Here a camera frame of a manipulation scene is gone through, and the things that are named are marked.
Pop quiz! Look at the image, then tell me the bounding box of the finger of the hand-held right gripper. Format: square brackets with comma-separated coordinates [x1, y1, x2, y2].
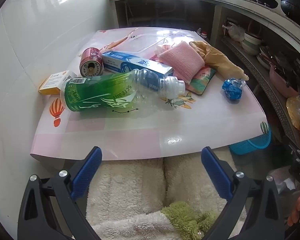
[287, 136, 300, 162]

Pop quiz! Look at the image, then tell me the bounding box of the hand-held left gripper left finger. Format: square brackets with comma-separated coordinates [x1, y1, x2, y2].
[17, 146, 103, 240]

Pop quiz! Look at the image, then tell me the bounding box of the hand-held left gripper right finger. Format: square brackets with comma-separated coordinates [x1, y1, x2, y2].
[201, 147, 288, 240]

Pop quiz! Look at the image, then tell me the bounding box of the blue plastic basket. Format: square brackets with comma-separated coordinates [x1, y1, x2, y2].
[229, 124, 272, 155]

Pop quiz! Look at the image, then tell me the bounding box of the green clear plastic bottle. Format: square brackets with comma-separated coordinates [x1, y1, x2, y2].
[60, 68, 186, 113]

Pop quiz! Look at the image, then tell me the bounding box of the red snack bag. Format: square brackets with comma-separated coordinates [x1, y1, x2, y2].
[154, 44, 217, 96]

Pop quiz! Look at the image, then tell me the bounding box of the small orange white box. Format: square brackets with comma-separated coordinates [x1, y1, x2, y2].
[38, 70, 77, 96]

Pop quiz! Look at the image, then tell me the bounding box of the red drink can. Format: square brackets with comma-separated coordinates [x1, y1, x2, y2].
[79, 47, 104, 78]

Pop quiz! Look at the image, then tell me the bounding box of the blue white toothpaste box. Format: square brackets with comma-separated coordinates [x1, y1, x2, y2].
[101, 51, 174, 78]

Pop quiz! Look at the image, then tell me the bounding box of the pink sponge cloth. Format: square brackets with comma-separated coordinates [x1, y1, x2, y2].
[158, 41, 205, 84]

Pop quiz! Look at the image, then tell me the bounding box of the person's right hand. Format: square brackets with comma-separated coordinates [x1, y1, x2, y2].
[287, 187, 300, 227]

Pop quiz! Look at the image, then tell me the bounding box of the crumpled white floor bag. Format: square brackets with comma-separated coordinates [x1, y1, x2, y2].
[270, 169, 299, 194]

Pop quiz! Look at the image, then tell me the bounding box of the yellow plastic bag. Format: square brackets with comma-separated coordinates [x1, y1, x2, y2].
[286, 94, 300, 130]

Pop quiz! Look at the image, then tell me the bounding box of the white fluffy blanket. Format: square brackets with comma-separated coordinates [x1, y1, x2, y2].
[86, 154, 248, 240]

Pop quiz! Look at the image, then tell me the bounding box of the green fluffy garment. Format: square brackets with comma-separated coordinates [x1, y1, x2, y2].
[161, 201, 218, 240]

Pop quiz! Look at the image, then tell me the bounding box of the pink plastic basin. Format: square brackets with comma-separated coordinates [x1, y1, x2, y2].
[269, 64, 299, 98]

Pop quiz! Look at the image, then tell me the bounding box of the blue crumpled wrapper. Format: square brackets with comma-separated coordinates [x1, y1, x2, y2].
[222, 77, 247, 102]

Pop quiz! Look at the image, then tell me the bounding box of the stack of plates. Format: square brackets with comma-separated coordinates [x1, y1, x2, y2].
[256, 46, 273, 68]

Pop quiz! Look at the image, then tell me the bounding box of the stack of white bowls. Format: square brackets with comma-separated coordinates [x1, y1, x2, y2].
[241, 31, 263, 55]

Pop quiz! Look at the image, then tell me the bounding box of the yellow brown cloth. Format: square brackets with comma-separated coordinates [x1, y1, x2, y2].
[189, 41, 250, 82]

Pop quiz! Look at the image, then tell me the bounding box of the white plastic bag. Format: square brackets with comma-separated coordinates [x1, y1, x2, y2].
[226, 22, 245, 42]

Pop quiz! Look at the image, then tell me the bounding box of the clear plastic container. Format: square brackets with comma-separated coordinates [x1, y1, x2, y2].
[114, 33, 167, 55]

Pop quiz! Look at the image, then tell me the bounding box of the black cooking pot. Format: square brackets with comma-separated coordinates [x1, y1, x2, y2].
[279, 0, 299, 18]

